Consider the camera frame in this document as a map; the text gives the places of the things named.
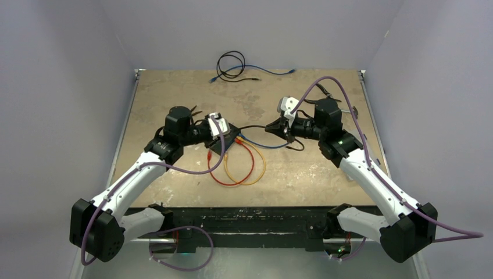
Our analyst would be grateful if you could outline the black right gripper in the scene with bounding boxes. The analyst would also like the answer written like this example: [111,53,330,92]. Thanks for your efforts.
[266,115,326,144]

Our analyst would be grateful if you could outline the black network switch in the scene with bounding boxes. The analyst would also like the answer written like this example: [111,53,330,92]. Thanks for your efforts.
[206,128,240,155]

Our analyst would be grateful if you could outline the blue ethernet cable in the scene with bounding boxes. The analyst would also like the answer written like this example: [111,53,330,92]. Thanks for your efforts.
[209,65,296,83]
[237,134,290,150]

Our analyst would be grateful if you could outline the yellow ethernet cable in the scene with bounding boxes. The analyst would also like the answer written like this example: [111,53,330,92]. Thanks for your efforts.
[223,137,267,187]

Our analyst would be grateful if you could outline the red ethernet cable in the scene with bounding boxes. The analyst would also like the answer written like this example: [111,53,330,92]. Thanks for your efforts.
[207,139,256,187]

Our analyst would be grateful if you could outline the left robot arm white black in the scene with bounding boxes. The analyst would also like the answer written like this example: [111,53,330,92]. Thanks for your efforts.
[69,106,231,266]

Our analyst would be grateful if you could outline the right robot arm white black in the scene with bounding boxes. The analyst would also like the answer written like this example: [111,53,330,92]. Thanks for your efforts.
[265,97,438,263]

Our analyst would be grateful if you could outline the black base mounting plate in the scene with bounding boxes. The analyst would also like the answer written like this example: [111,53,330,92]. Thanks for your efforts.
[142,203,350,253]

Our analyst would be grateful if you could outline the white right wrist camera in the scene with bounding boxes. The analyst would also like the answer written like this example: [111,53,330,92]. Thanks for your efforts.
[277,96,299,127]

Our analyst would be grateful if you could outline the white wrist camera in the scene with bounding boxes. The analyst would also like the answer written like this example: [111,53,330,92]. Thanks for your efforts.
[206,112,231,139]
[277,96,299,127]

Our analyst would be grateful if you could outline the yellow handled pliers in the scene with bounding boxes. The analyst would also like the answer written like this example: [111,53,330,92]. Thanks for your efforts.
[190,105,202,117]

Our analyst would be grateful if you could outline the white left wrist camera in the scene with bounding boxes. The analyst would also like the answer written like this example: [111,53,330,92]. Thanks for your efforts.
[206,112,231,139]

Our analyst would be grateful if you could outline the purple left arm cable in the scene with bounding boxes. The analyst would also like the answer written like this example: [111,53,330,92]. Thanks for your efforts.
[80,115,227,272]

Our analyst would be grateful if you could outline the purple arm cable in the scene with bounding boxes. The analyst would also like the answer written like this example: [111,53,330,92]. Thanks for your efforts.
[291,76,484,263]
[80,115,227,272]

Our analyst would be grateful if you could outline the black wire stripper pliers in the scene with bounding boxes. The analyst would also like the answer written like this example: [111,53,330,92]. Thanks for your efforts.
[316,83,341,102]

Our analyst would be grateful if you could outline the claw hammer black handle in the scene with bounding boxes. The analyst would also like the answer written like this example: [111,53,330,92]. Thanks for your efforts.
[341,106,359,119]

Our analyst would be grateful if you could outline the aluminium table edge rail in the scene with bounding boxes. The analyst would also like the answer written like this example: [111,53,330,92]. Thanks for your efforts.
[357,70,387,167]

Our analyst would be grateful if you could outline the aluminium front frame rails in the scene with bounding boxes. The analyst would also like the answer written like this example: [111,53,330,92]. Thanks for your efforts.
[69,239,430,278]

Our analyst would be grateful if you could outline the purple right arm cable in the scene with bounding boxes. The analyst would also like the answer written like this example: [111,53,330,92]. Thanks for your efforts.
[291,76,484,263]

